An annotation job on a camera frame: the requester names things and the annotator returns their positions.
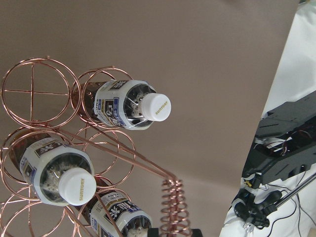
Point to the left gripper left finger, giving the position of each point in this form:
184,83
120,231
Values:
153,232

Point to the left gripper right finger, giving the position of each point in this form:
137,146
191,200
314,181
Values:
196,233

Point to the tea bottle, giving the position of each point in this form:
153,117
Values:
130,104
59,173
114,214

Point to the copper wire bottle rack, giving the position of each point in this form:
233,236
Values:
36,93

